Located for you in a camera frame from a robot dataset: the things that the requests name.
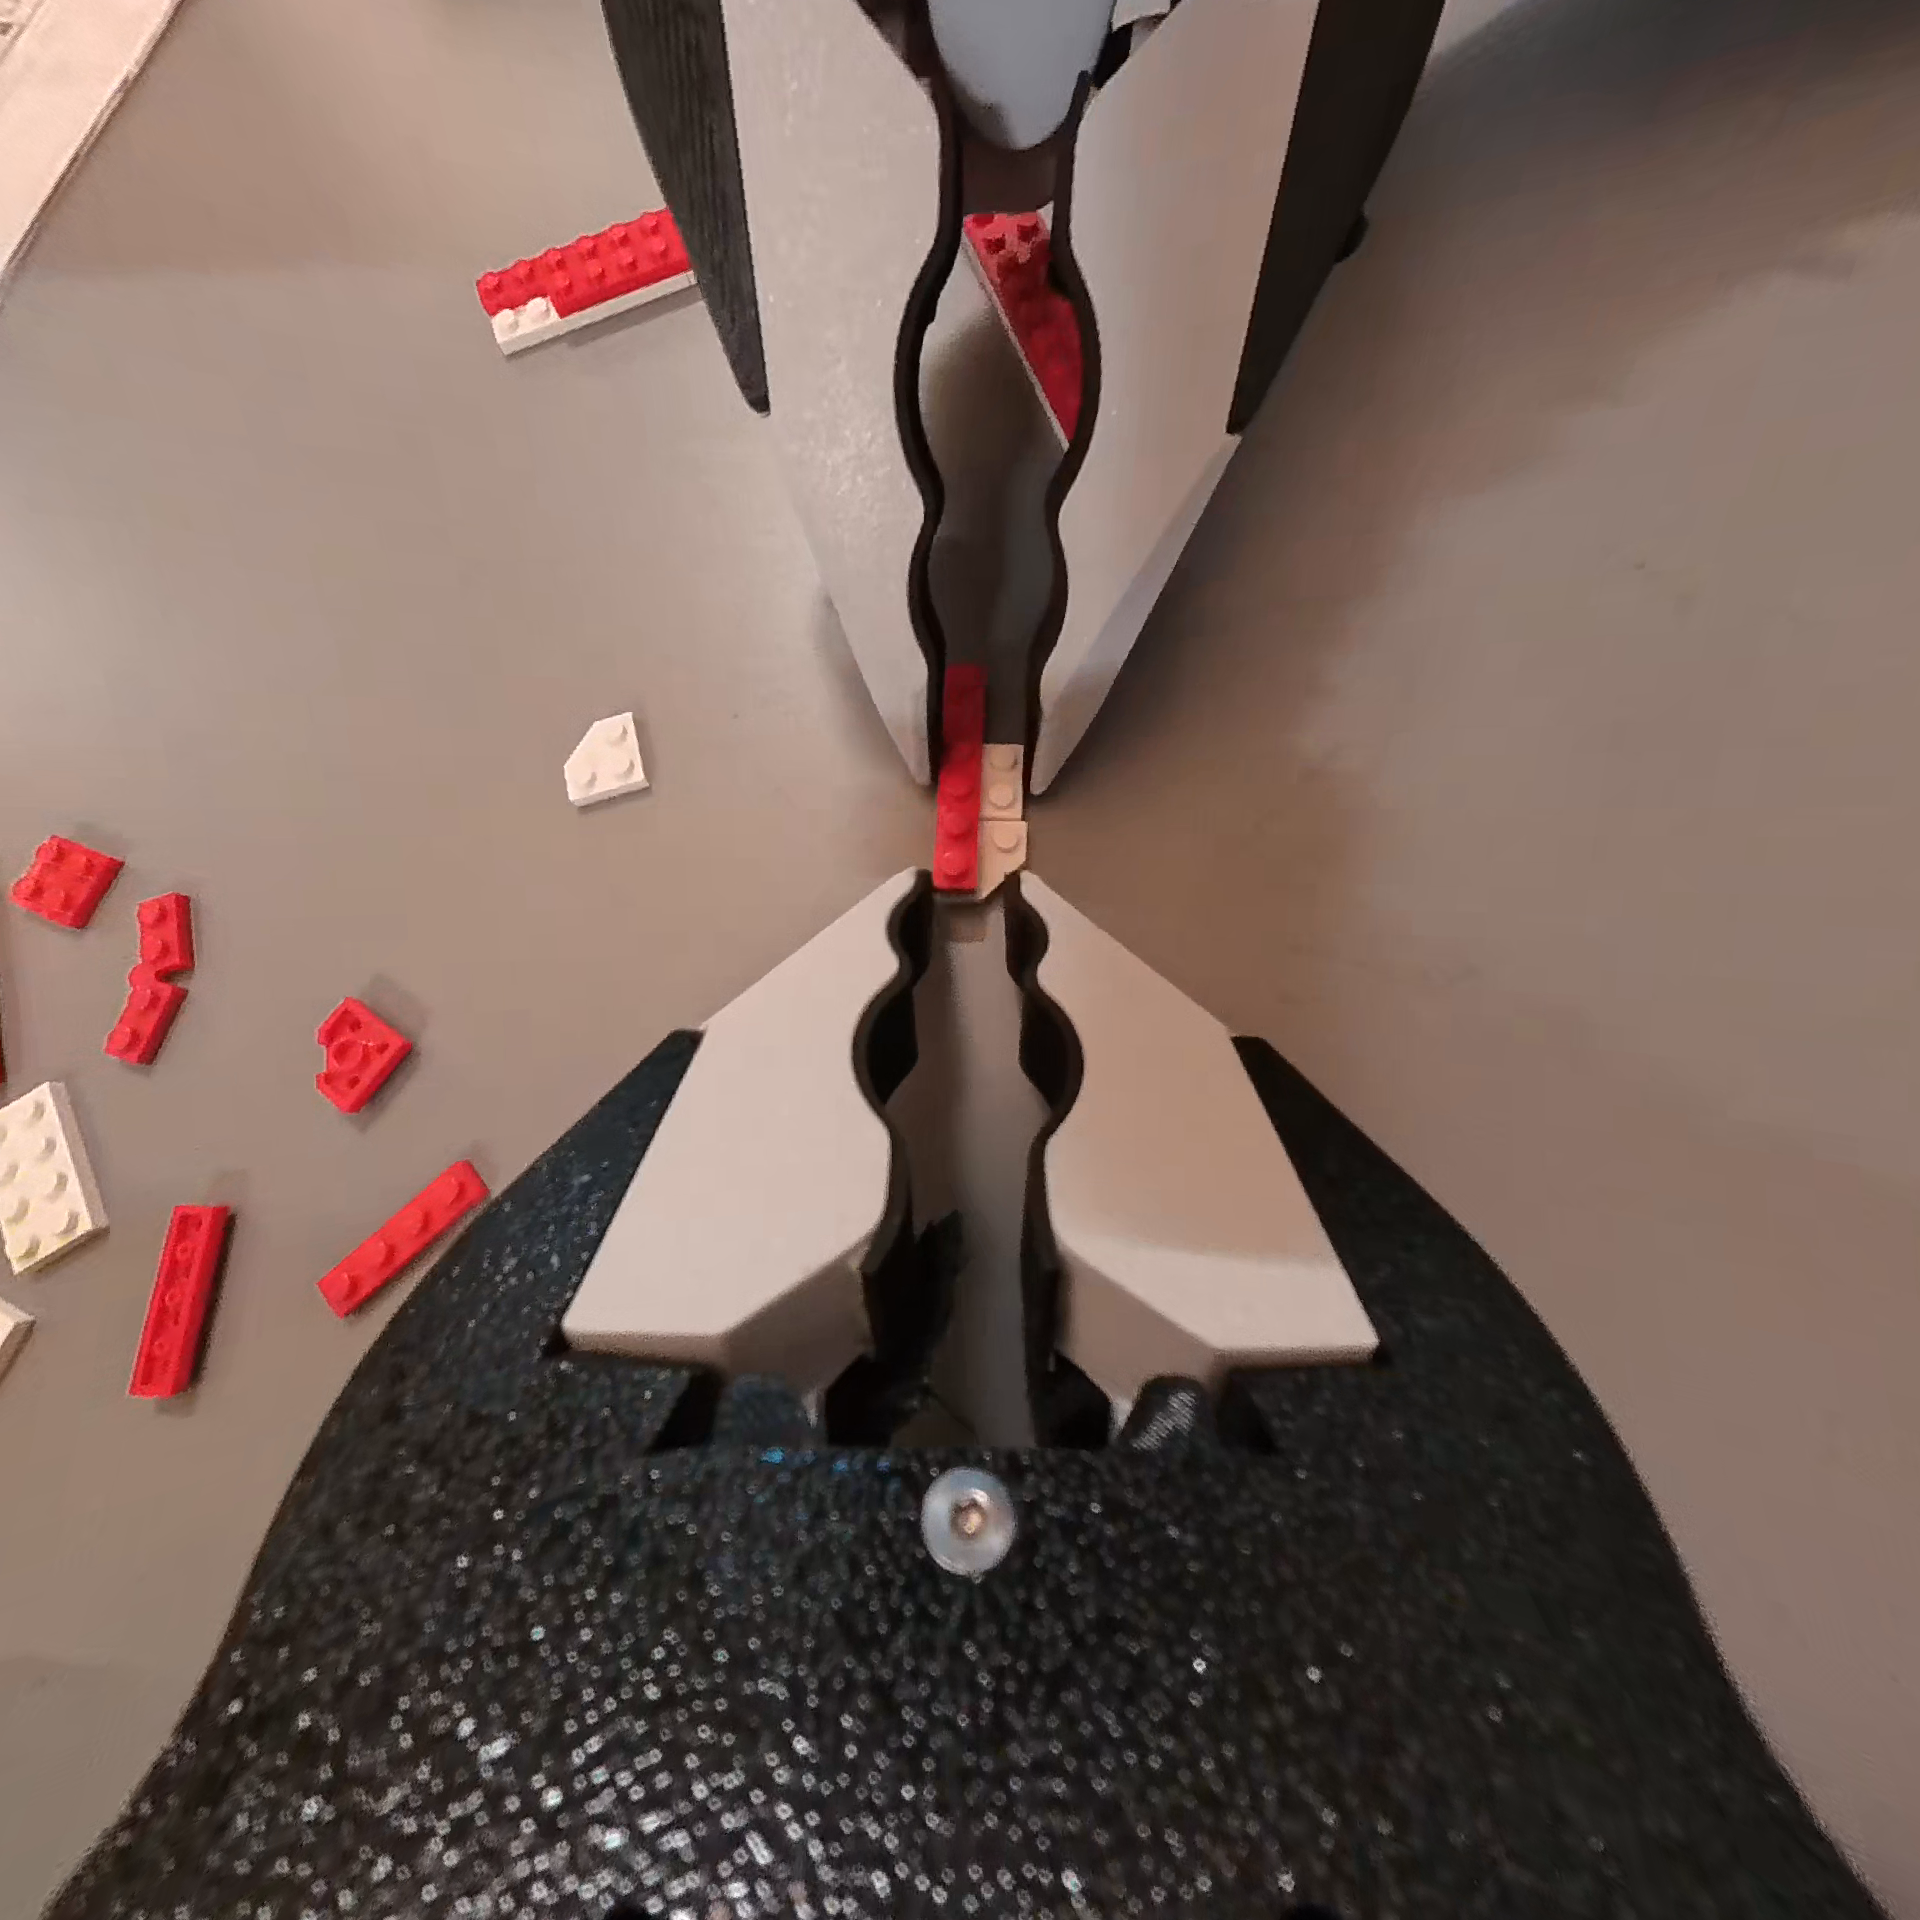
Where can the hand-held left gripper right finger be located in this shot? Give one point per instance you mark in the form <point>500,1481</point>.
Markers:
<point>1200,1203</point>

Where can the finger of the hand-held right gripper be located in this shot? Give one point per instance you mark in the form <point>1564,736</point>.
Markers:
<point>1187,298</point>
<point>831,298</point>

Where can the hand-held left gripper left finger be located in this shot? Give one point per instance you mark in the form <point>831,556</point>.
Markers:
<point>740,1189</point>

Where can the red white toy brick frame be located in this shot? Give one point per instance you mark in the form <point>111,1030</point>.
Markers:
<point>597,274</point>

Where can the small red white brick assembly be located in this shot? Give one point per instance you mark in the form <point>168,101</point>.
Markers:
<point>963,806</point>

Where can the red narrow toy brick plate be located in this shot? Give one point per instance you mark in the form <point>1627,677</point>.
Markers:
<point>402,1239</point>

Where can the red notched toy brick wedge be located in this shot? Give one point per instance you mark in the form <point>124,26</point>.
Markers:
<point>364,1049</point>

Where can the white toy brick wedge plate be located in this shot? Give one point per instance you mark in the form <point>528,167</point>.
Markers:
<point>608,764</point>

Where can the red wide toy brick plate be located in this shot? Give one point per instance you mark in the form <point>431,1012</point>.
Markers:
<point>184,1305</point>

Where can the red curved toy brick piece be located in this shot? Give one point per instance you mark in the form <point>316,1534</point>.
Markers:
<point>151,1024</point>

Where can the white rectangular toy brick plate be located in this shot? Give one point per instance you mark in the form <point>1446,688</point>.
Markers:
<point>43,1178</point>
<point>13,1343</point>

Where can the red toy brick wedge plate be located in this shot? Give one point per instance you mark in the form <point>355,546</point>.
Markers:
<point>66,883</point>

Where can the clear sleeve with papers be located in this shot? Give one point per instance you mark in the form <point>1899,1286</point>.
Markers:
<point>74,92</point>

